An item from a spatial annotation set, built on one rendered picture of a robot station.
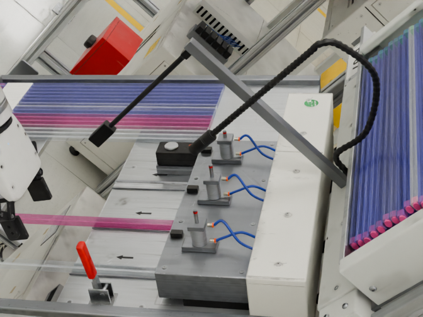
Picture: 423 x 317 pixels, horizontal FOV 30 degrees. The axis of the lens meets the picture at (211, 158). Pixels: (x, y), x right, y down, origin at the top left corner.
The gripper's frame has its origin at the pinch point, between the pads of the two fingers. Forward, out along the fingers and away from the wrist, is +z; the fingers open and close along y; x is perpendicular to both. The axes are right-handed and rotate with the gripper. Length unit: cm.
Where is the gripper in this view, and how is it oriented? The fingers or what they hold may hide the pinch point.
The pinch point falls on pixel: (29, 213)
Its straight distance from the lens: 119.6
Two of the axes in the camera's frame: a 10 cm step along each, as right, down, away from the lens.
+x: -9.4, 1.2, 3.1
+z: 2.8, 8.2, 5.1
